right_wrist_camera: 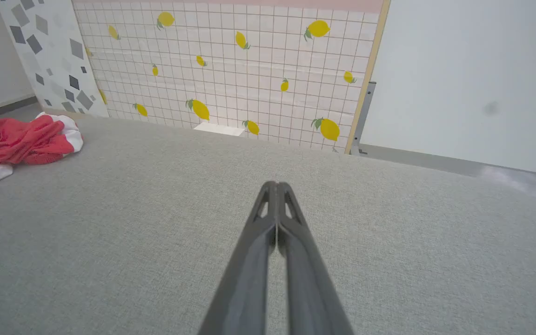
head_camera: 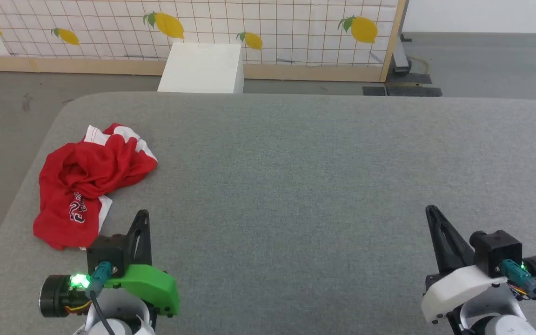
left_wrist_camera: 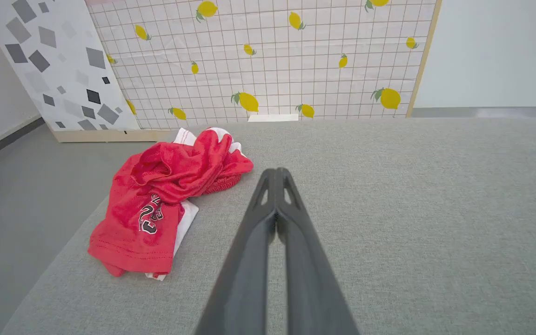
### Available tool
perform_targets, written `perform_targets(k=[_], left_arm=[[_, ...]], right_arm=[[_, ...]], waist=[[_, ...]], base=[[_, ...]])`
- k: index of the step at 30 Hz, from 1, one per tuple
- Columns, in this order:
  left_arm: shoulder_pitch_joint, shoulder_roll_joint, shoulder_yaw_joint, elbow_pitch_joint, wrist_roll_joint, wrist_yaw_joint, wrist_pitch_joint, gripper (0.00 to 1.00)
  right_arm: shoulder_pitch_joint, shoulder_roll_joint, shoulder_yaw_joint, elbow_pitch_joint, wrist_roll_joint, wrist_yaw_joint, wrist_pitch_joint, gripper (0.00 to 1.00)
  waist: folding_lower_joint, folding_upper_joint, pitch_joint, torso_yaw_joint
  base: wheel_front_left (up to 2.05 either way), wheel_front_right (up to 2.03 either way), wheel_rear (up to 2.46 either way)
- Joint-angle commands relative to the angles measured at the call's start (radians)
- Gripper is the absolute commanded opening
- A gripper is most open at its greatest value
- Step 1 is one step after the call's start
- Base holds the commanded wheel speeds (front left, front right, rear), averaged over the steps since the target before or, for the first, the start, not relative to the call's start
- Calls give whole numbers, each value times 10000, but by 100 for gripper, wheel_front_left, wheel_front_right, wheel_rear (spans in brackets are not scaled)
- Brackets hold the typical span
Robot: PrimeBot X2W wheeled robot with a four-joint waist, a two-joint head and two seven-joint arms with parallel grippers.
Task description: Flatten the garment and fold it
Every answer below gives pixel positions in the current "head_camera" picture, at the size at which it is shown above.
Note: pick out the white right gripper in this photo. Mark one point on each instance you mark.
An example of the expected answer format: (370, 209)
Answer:
(458, 288)

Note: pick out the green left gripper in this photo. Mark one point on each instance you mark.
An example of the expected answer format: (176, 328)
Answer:
(149, 284)

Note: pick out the red shorts with white stripes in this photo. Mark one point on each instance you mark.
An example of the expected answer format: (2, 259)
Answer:
(86, 172)

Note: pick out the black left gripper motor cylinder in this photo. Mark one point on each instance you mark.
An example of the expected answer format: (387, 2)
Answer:
(56, 295)

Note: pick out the grey fabric sofa cushion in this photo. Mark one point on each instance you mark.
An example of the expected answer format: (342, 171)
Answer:
(319, 195)

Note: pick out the large black floor mat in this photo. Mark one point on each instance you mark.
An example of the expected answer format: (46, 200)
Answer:
(412, 88)

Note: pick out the small black floor mat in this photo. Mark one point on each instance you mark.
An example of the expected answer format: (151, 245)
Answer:
(373, 91)

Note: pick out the white box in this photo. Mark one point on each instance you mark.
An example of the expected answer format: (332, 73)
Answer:
(203, 67)

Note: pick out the grey metal stand foot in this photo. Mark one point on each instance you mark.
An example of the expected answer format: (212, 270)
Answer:
(400, 58)

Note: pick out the lemon-patterned grid panel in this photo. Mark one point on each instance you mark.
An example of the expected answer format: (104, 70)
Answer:
(296, 73)

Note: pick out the lemon print grid cloth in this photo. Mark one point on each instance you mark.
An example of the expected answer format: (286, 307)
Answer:
(296, 28)

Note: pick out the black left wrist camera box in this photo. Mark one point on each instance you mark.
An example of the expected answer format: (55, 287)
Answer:
(107, 253)

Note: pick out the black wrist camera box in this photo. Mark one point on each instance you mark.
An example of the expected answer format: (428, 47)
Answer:
(496, 251)
(107, 253)

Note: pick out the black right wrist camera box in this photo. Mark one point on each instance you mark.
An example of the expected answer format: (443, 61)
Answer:
(496, 251)

